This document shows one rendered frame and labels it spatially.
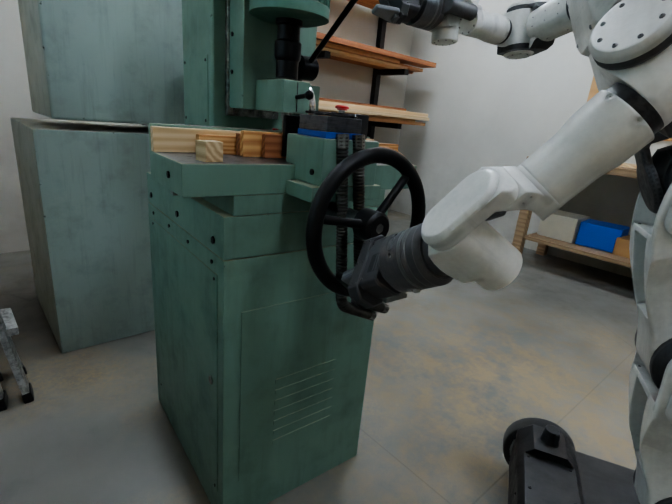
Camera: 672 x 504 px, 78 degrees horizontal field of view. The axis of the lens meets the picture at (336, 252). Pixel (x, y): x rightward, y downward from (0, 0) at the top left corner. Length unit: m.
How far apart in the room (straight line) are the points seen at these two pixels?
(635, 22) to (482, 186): 0.20
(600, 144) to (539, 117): 3.71
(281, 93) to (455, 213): 0.60
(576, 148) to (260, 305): 0.67
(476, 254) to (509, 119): 3.83
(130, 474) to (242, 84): 1.10
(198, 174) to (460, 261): 0.49
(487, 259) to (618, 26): 0.26
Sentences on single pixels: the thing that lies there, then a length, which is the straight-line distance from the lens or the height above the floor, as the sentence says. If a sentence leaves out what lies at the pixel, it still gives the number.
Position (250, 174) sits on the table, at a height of 0.88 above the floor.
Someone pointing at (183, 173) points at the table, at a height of 0.88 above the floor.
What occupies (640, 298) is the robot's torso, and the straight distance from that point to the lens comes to 1.05.
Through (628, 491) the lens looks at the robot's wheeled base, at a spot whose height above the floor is 0.17.
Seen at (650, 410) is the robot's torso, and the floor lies 0.52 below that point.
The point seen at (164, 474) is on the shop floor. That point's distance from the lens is 1.41.
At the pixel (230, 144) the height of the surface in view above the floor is 0.92.
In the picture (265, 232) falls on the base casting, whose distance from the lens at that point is 0.87.
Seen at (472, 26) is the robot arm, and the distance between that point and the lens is 1.25.
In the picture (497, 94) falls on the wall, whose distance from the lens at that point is 4.40.
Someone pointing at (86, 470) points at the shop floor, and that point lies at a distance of 1.49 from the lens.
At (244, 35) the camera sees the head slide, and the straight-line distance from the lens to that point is 1.10.
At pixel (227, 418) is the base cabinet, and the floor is 0.33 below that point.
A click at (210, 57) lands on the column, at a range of 1.17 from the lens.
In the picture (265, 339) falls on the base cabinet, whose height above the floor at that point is 0.51.
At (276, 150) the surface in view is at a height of 0.92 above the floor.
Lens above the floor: 1.00
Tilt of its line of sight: 18 degrees down
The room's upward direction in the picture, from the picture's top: 5 degrees clockwise
